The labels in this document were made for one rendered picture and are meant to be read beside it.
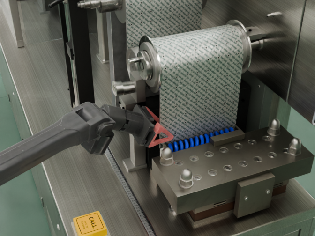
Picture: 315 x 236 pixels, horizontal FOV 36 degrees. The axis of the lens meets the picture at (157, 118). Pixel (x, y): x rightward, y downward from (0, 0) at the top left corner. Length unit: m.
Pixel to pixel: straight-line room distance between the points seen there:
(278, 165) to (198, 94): 0.27
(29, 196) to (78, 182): 1.34
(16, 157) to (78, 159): 0.49
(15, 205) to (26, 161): 1.68
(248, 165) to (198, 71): 0.27
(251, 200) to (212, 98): 0.29
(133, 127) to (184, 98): 0.16
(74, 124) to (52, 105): 0.67
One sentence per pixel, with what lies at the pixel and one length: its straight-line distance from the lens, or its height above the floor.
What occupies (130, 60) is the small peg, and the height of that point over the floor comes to 1.26.
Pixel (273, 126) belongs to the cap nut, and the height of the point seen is 1.06.
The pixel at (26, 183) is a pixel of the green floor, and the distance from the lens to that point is 2.82.
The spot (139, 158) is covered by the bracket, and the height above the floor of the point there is 0.94.
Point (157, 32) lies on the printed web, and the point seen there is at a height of 1.25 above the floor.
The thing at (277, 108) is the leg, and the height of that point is 0.94.
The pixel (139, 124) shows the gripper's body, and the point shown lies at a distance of 1.21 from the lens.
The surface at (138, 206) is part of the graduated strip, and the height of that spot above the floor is 0.90.
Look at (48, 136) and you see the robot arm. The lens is 1.06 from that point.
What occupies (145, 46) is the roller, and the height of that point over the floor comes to 1.30.
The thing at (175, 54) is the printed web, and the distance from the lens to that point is 1.20.
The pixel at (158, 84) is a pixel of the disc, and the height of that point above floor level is 1.22.
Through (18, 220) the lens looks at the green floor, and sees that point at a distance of 2.62.
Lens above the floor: 1.84
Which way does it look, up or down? 35 degrees down
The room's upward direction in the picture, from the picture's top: straight up
